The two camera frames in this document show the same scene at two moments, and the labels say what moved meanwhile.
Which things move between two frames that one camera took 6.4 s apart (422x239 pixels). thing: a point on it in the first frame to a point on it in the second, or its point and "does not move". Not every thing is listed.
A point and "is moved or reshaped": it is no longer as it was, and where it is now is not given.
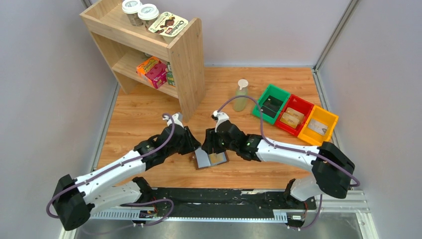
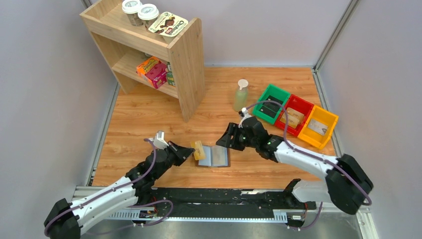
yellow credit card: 215,158 to 199,153
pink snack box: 158,74 does not move
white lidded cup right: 149,13 does not move
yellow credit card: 289,120 does not move
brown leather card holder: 202,159 is moved or reshaped
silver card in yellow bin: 318,126 does not move
